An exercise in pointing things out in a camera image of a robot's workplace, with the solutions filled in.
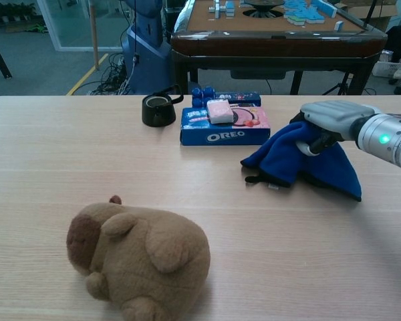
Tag row of potted plants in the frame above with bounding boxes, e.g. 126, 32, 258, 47
0, 1, 37, 26

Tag dark blue snack box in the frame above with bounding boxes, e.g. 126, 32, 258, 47
213, 91, 262, 108

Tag blue pink Oreo box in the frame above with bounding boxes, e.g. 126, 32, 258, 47
179, 106, 271, 146

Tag small pink snack packet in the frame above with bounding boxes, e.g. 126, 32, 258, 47
206, 99, 235, 125

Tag white plastic basket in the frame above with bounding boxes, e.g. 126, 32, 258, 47
372, 49, 401, 78

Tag brown capybara plush toy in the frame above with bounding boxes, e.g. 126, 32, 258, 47
65, 195, 211, 321

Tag wooden pole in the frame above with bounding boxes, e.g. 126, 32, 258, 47
89, 0, 100, 71

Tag blue round capsule pack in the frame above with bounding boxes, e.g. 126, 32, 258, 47
190, 86, 217, 108

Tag black tripod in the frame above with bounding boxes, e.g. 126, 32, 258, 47
322, 72, 350, 96

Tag black mahjong table centre dome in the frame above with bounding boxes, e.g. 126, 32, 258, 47
242, 0, 285, 18

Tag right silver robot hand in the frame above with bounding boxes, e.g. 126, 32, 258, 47
289, 100, 382, 157

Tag tangled floor cables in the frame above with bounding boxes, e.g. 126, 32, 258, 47
90, 53, 133, 96

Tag blue cloth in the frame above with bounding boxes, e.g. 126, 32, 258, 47
240, 120, 362, 203

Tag dark brown mahjong table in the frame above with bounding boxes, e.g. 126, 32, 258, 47
170, 0, 388, 96

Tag brown cardboard box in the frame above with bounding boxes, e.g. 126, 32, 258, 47
342, 0, 398, 29

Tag large heap of mahjong tiles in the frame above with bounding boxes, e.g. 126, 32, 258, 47
282, 0, 338, 27

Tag black teapot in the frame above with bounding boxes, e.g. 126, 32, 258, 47
142, 84, 184, 128

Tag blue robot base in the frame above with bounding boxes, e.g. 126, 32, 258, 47
122, 0, 173, 95

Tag small stack of mahjong tiles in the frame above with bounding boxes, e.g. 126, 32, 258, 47
209, 0, 237, 18

